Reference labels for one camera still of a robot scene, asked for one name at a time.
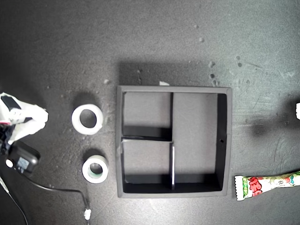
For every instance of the black tray with wells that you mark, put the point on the black tray with wells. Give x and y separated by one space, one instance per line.
194 122

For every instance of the large white tape roll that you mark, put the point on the large white tape roll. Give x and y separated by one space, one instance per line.
76 122

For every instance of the printed snack bar wrapper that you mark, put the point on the printed snack bar wrapper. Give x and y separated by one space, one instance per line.
257 185

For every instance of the small white tape roll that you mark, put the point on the small white tape roll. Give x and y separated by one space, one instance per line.
87 174

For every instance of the small white paper scrap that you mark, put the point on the small white paper scrap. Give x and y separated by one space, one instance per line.
164 83

